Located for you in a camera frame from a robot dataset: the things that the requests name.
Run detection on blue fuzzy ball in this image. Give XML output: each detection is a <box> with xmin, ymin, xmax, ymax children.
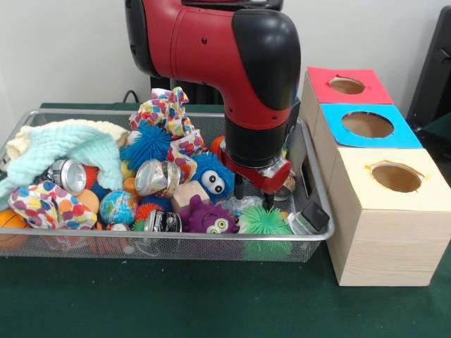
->
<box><xmin>119</xmin><ymin>121</ymin><xmax>174</xmax><ymax>173</ymax></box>

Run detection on wooden box with three holes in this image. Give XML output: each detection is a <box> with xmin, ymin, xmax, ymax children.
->
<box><xmin>298</xmin><ymin>65</ymin><xmax>451</xmax><ymax>287</ymax></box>

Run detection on crumpled polka dot cloth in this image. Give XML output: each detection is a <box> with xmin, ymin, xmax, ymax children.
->
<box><xmin>8</xmin><ymin>180</ymin><xmax>99</xmax><ymax>230</ymax></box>

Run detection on dark green tablecloth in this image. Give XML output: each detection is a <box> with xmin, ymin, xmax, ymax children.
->
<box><xmin>0</xmin><ymin>101</ymin><xmax>451</xmax><ymax>338</ymax></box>

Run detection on shallow clear mesh bin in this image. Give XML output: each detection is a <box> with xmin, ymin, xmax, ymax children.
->
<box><xmin>0</xmin><ymin>108</ymin><xmax>335</xmax><ymax>262</ymax></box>

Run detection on black furniture panel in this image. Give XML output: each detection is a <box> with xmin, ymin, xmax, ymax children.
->
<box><xmin>405</xmin><ymin>5</ymin><xmax>451</xmax><ymax>131</ymax></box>

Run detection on green spiky rubber ball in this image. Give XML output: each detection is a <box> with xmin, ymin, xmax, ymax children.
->
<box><xmin>237</xmin><ymin>206</ymin><xmax>293</xmax><ymax>235</ymax></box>

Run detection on neighbouring green covered table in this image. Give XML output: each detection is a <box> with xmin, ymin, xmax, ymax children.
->
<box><xmin>414</xmin><ymin>112</ymin><xmax>451</xmax><ymax>156</ymax></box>

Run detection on purple monster toy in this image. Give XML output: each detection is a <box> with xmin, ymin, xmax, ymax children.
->
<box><xmin>179</xmin><ymin>195</ymin><xmax>240</xmax><ymax>234</ymax></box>

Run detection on colourful printed silver can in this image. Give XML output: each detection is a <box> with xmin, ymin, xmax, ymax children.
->
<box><xmin>274</xmin><ymin>172</ymin><xmax>297</xmax><ymax>202</ymax></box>

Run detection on small red ball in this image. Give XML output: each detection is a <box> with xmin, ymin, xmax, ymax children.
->
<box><xmin>210</xmin><ymin>136</ymin><xmax>226</xmax><ymax>156</ymax></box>

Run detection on blue fuzzy toy with eyes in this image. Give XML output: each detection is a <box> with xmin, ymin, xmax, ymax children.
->
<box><xmin>192</xmin><ymin>151</ymin><xmax>236</xmax><ymax>204</ymax></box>

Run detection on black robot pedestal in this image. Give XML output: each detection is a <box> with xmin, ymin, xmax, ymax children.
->
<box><xmin>149</xmin><ymin>0</ymin><xmax>285</xmax><ymax>105</ymax></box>

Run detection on clear plastic bottle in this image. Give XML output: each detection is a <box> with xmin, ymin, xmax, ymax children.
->
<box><xmin>227</xmin><ymin>195</ymin><xmax>265</xmax><ymax>212</ymax></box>

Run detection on mint green waffle cloth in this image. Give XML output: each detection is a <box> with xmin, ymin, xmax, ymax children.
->
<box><xmin>0</xmin><ymin>125</ymin><xmax>124</xmax><ymax>200</ymax></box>

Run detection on small black square box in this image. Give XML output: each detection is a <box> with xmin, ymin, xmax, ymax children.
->
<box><xmin>301</xmin><ymin>201</ymin><xmax>330</xmax><ymax>232</ymax></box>

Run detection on knotted polka dot cloth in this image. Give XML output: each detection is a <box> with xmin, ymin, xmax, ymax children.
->
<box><xmin>129</xmin><ymin>86</ymin><xmax>206</xmax><ymax>182</ymax></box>

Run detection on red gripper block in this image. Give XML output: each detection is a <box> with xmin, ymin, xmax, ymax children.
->
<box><xmin>216</xmin><ymin>144</ymin><xmax>293</xmax><ymax>210</ymax></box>

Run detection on crushed silver can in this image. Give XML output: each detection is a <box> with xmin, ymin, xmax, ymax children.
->
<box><xmin>133</xmin><ymin>158</ymin><xmax>183</xmax><ymax>198</ymax></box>

